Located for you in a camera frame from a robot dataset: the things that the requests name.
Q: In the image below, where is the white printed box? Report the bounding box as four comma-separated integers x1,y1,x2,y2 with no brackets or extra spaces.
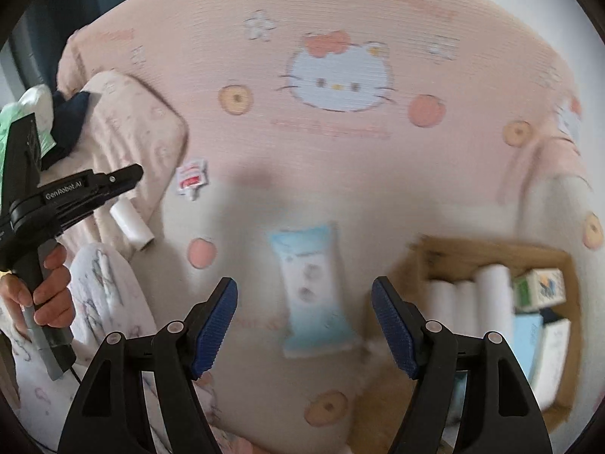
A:
532,318,572,398

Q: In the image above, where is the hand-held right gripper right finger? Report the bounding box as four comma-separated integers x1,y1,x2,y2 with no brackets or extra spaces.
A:
371,276,554,454

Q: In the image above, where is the red and white sachet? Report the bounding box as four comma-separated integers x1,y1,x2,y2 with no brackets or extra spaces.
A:
175,158,211,202

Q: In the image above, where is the light blue wipes pack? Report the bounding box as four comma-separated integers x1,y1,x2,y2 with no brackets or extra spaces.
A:
268,224,362,358

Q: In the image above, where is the white paper tube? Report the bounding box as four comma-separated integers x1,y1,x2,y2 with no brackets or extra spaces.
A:
110,199,154,251
428,280,458,336
474,265,516,336

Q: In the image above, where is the dark navy cloth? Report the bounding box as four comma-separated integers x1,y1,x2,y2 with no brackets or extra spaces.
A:
51,90,93,162

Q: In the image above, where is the brown cardboard box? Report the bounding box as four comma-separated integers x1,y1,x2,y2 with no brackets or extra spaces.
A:
409,234,584,424

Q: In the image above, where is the light blue box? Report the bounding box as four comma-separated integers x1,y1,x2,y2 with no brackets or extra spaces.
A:
513,313,544,384

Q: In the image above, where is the pale green cloth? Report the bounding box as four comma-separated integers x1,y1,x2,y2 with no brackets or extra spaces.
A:
0,84,57,171

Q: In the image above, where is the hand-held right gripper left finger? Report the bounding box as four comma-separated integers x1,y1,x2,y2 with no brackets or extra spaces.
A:
59,277,238,454

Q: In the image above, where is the dark blue curtain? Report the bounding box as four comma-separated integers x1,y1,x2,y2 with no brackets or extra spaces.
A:
9,0,157,100

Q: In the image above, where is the green and white cartoon carton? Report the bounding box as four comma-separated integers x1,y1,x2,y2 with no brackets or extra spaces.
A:
513,269,566,314

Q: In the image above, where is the pink cat print blanket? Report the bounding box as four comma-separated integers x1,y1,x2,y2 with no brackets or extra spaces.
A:
57,0,605,454

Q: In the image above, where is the person's left hand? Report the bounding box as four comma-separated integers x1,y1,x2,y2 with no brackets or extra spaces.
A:
0,247,74,340

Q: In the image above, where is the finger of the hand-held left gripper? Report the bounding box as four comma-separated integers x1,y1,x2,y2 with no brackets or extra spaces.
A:
59,184,138,236
90,165,144,201

